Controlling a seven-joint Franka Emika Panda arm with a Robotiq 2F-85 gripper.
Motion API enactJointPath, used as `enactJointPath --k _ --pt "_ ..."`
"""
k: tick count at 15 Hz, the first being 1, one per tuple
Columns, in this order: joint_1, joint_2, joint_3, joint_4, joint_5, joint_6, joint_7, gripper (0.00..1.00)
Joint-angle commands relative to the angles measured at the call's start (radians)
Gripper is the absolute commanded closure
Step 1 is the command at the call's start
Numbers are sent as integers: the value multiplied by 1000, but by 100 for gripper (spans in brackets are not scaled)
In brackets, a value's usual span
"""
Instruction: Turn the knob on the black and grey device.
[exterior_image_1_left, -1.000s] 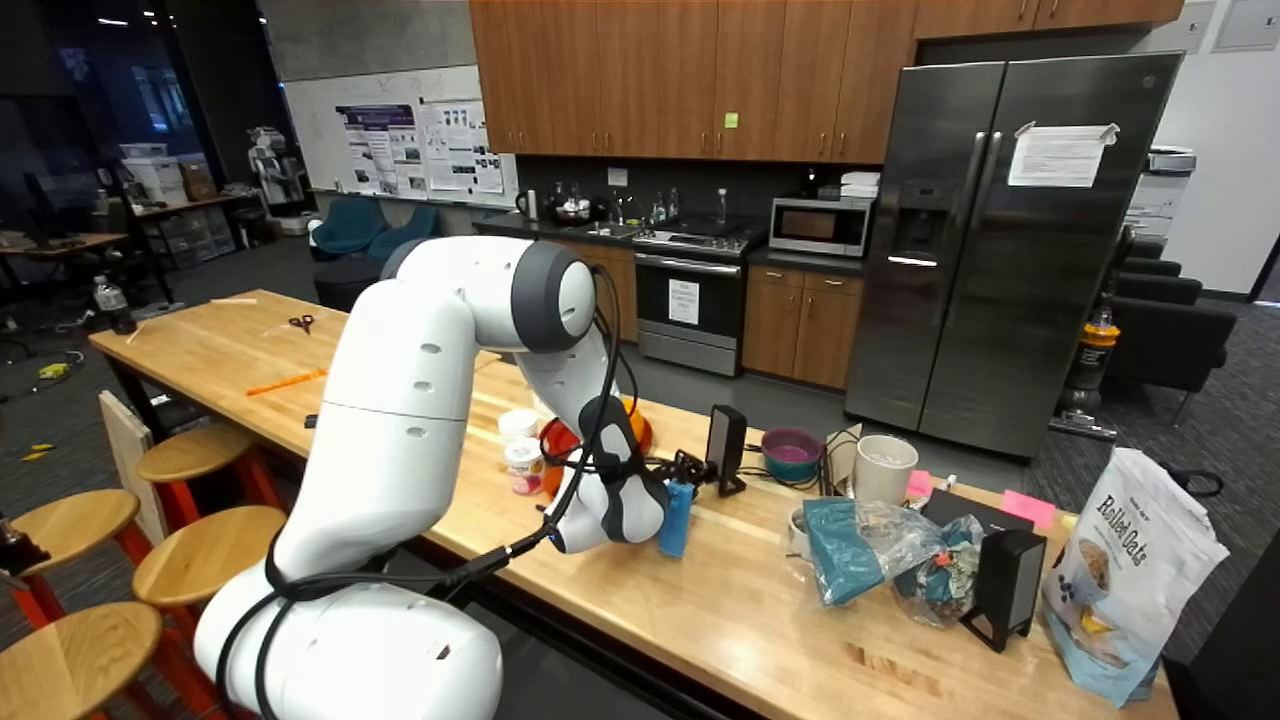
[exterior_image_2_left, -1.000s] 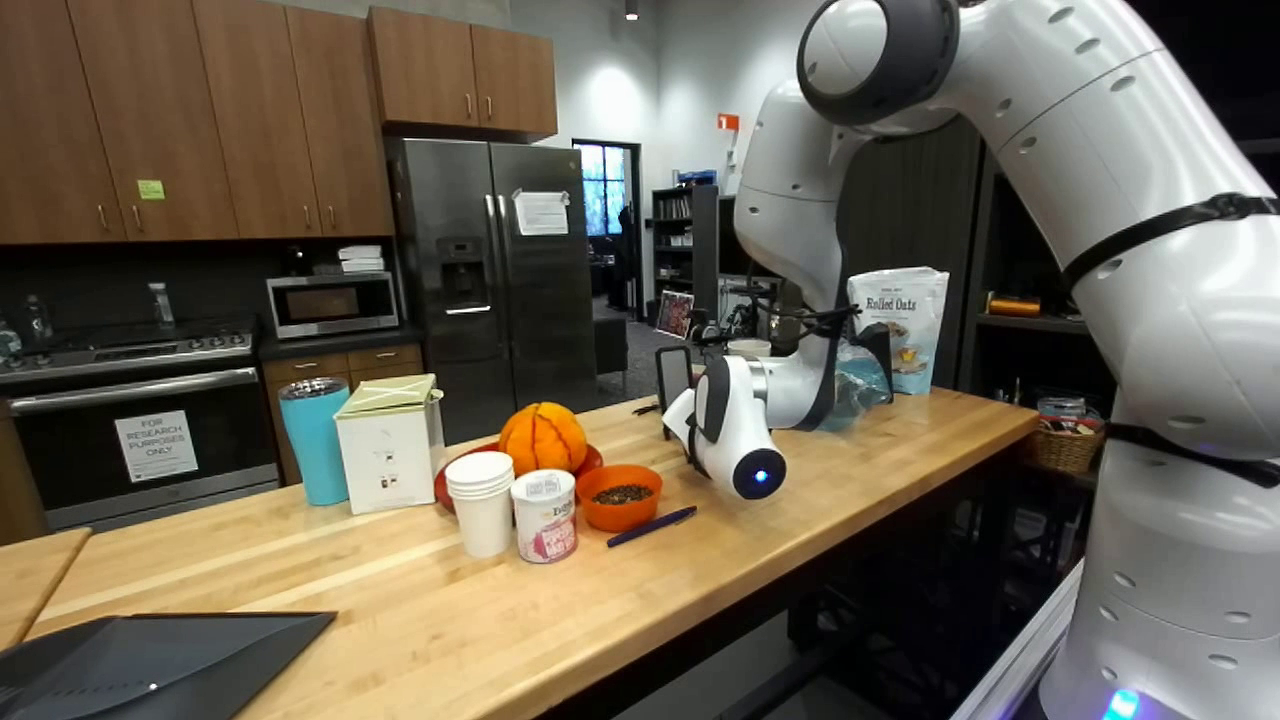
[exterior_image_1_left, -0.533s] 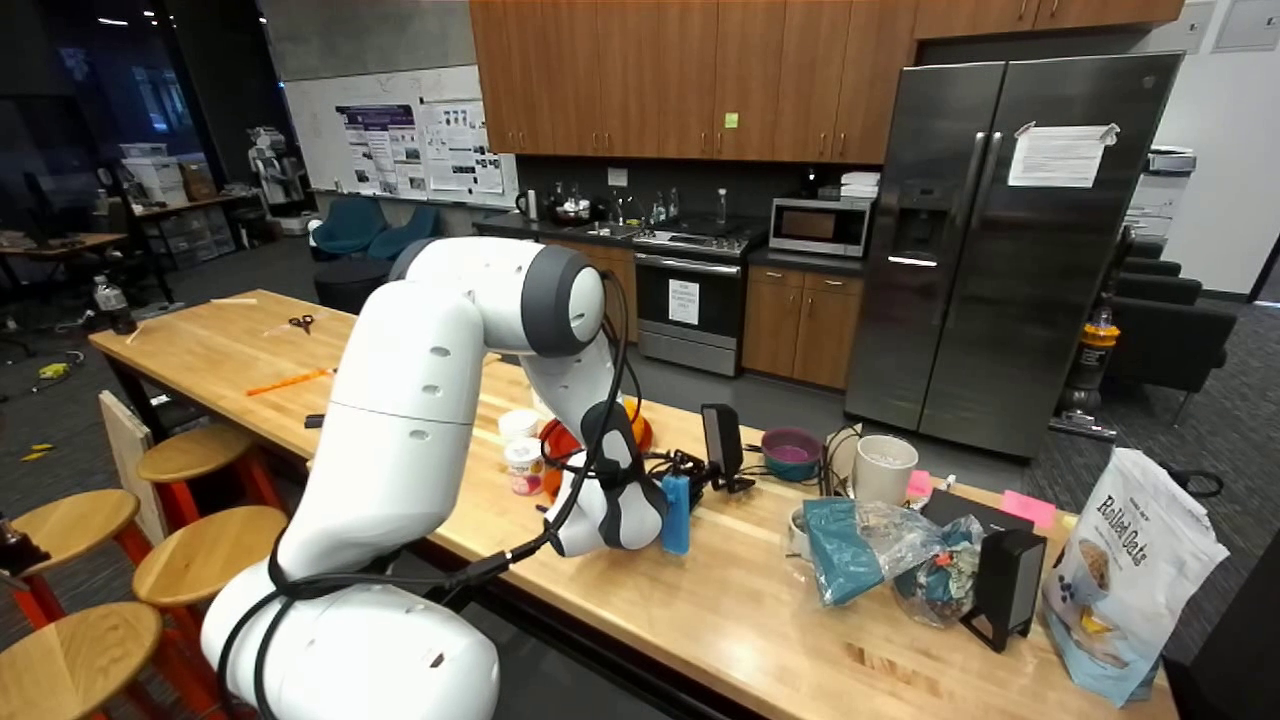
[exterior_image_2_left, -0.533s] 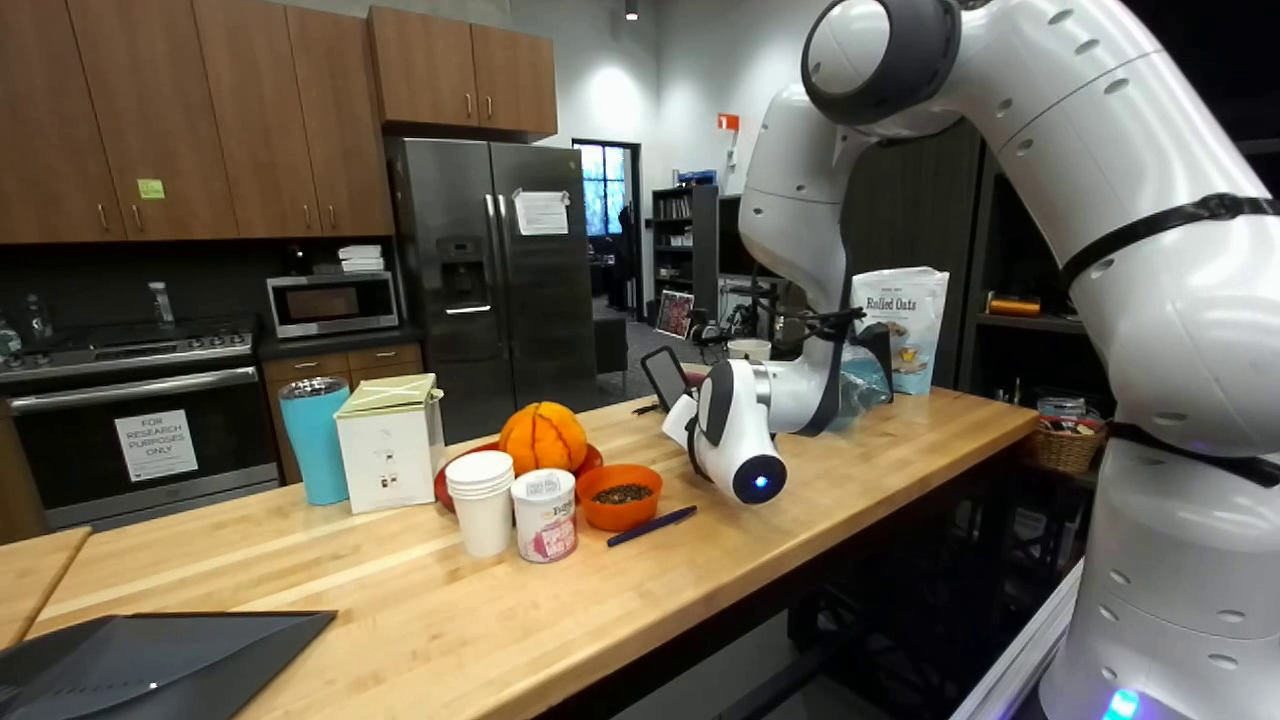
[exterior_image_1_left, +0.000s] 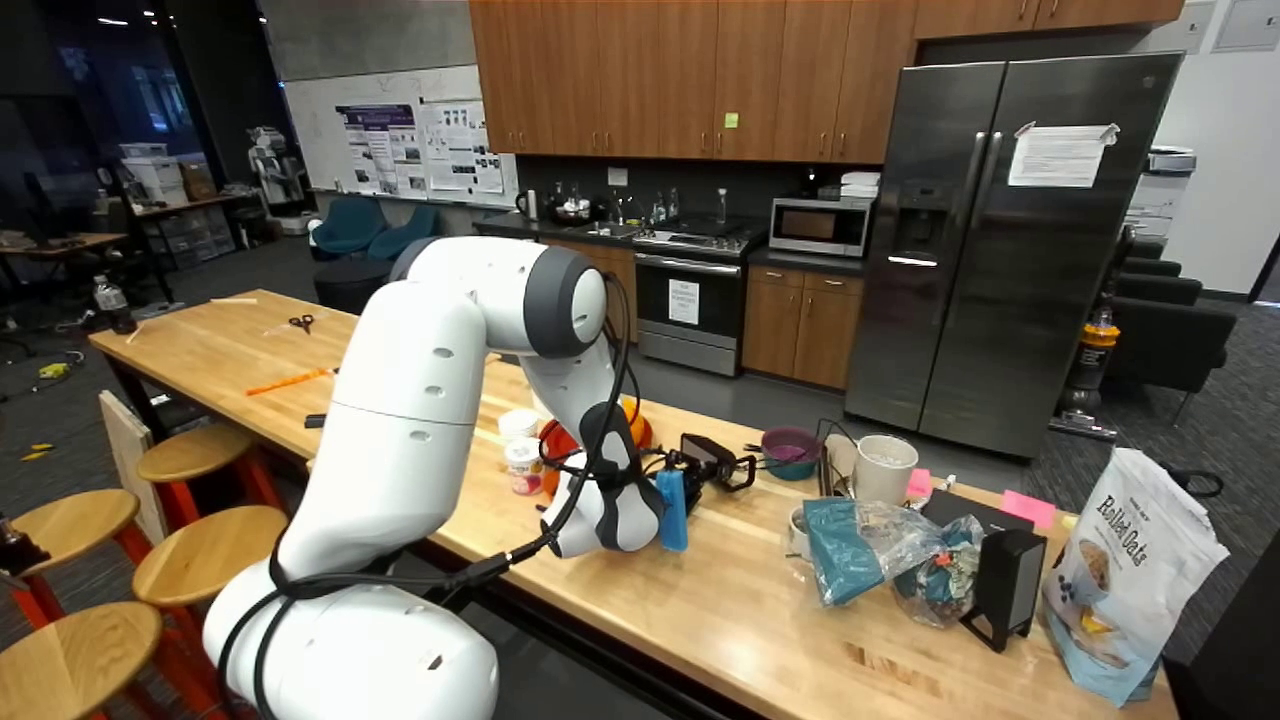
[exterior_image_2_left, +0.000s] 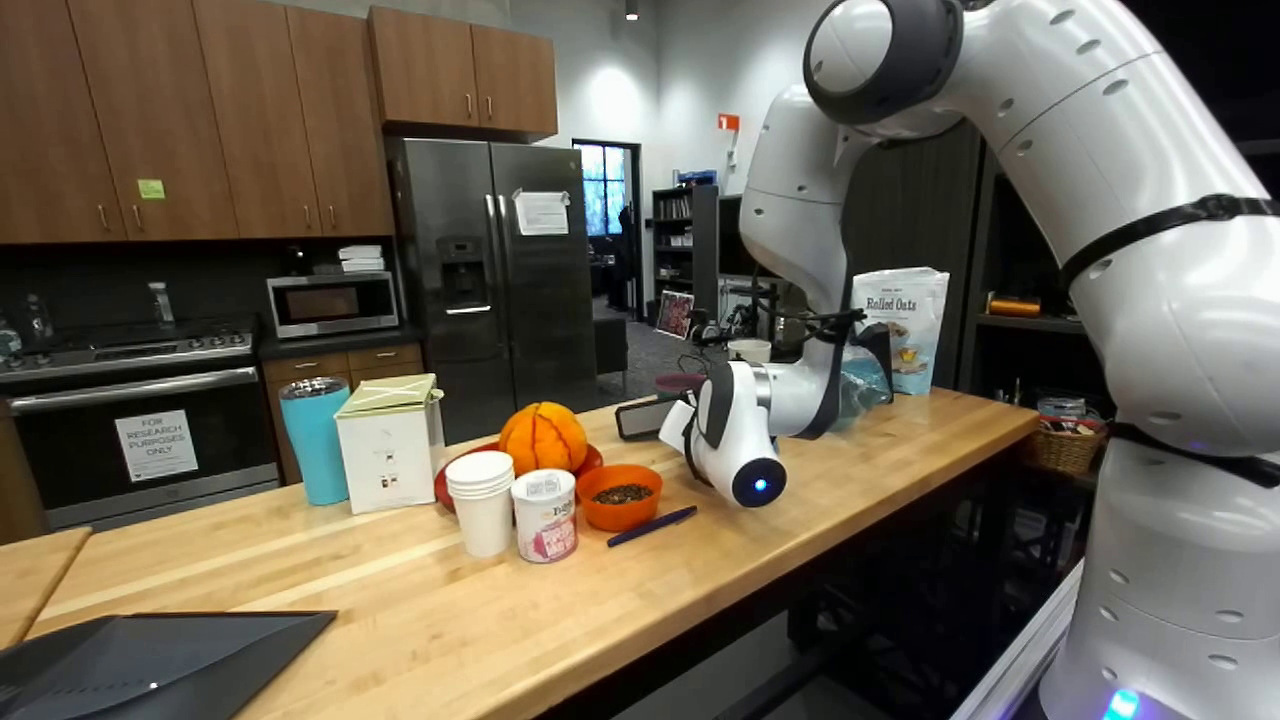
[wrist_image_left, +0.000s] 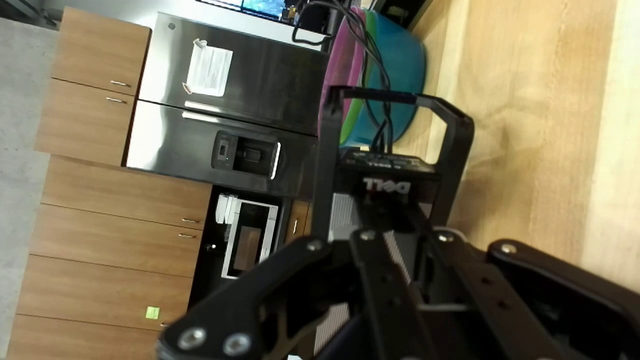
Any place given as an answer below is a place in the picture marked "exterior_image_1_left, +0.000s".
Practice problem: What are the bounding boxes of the silver microwave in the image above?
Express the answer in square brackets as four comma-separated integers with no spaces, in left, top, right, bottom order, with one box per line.
[764,191,878,266]

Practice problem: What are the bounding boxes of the teal armchair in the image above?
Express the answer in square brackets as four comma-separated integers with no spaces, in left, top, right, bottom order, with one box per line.
[312,197,448,266]

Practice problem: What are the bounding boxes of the wooden cabinet over refrigerator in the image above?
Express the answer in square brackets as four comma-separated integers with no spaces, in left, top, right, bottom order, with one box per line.
[912,0,1188,45]

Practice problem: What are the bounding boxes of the red plate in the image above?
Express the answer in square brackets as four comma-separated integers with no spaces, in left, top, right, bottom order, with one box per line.
[536,415,588,470]

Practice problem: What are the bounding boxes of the black grey Dell speaker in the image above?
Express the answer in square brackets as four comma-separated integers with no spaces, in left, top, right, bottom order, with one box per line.
[680,428,764,499]

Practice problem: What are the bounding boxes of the plain black speaker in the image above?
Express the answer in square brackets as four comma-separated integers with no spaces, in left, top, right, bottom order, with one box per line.
[961,526,1050,657]

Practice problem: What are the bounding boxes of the rolled oats bag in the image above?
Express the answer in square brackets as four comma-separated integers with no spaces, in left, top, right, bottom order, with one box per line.
[1034,445,1232,711]

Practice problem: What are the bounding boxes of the teal packet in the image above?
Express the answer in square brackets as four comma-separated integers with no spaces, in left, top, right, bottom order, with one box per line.
[797,497,889,611]

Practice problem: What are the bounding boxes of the stacked purple teal bowls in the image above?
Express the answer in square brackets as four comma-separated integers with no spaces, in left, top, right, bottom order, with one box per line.
[761,425,829,488]

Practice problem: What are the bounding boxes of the white plastic cup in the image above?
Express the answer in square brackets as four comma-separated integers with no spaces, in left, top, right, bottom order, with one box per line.
[853,434,922,518]

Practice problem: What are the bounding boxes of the flat black box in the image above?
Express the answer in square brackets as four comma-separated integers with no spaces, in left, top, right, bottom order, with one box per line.
[916,488,1032,546]

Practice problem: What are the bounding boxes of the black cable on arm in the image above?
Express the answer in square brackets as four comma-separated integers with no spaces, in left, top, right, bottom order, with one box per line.
[210,284,672,678]

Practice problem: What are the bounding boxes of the clear plastic bag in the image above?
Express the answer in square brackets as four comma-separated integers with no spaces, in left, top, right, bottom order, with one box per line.
[785,492,1001,633]

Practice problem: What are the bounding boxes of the yellow grey vacuum cleaner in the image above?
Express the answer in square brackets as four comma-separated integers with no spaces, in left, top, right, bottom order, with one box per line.
[1050,304,1127,445]

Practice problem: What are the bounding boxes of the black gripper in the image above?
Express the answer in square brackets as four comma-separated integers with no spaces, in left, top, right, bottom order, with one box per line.
[665,445,717,518]

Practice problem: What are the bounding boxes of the white paper on refrigerator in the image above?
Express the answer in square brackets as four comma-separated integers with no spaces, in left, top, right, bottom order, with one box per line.
[1003,120,1124,191]

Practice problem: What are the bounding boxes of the white paper on oven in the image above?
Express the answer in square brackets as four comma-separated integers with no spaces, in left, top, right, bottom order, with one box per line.
[665,276,704,334]

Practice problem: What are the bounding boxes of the white poster board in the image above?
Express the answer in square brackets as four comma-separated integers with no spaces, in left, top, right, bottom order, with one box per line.
[281,63,525,212]

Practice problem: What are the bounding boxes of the wide wooden wall cabinets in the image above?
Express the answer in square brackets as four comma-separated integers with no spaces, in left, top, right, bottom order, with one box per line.
[468,0,919,168]

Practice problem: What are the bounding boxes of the orange pencil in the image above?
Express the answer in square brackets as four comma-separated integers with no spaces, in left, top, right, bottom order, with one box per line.
[240,363,331,401]

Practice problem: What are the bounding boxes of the stainless steel refrigerator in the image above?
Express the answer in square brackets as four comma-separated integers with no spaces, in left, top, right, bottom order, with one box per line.
[838,53,1188,466]

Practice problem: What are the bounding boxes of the black sofa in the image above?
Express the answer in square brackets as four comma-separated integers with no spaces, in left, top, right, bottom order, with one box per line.
[1104,232,1242,401]

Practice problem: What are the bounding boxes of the white paper cup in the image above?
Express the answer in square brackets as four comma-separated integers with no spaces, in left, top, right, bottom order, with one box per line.
[496,406,550,466]

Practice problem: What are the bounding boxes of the black steel oven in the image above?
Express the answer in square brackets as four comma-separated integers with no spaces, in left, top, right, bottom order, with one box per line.
[625,232,753,379]

